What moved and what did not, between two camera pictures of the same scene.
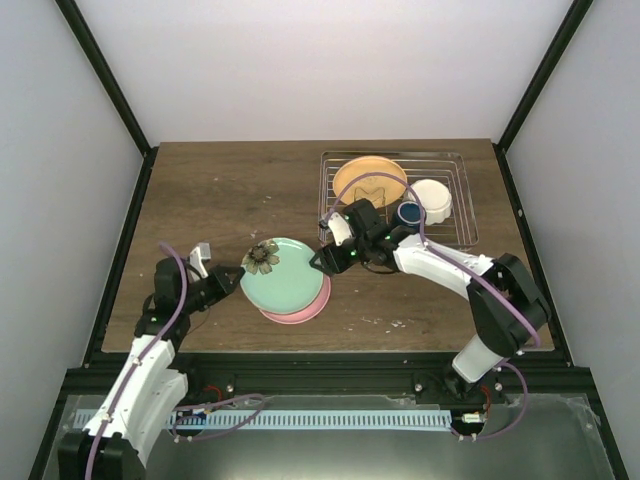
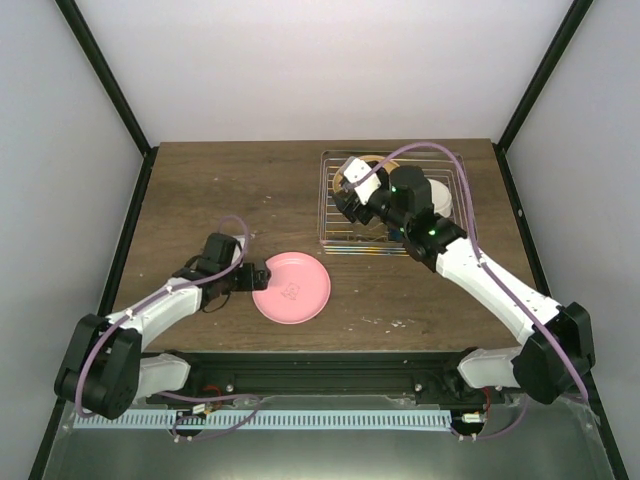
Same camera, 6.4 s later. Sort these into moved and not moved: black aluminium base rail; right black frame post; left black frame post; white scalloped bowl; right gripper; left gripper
Moved: left gripper; right gripper
Not moved: left black frame post; right black frame post; white scalloped bowl; black aluminium base rail
